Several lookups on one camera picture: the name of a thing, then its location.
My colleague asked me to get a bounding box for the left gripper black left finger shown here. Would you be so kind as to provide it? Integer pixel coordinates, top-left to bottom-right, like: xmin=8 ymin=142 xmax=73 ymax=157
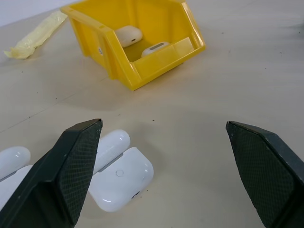
xmin=0 ymin=118 xmax=104 ymax=228

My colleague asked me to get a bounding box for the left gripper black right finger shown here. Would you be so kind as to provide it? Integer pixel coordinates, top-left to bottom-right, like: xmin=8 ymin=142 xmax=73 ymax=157
xmin=225 ymin=121 xmax=304 ymax=228

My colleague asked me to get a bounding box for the white earbud case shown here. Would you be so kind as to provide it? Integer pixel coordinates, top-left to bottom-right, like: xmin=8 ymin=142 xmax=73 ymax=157
xmin=87 ymin=129 xmax=154 ymax=213
xmin=0 ymin=146 xmax=34 ymax=209

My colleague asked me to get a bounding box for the yellow plastic bin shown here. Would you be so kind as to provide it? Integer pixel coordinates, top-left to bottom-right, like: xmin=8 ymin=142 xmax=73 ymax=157
xmin=59 ymin=0 xmax=207 ymax=92

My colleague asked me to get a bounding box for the pale yellow crumpled tape strip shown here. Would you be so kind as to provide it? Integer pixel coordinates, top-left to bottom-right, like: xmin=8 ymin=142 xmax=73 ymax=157
xmin=3 ymin=11 xmax=67 ymax=59

